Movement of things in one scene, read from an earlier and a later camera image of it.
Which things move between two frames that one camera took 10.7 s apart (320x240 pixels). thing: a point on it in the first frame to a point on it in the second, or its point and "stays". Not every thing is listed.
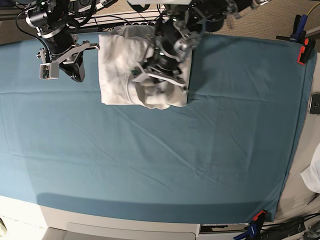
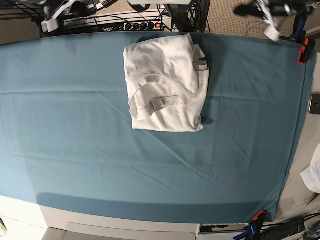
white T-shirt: [122, 50] to [167, 83]
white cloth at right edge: [311, 175] stays
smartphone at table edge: [314, 104] stays
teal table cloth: [225, 157] stays
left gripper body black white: [49, 70] to [53, 23]
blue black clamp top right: [299, 34] stays
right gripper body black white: [158, 65] to [273, 8]
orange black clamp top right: [306, 51] stays
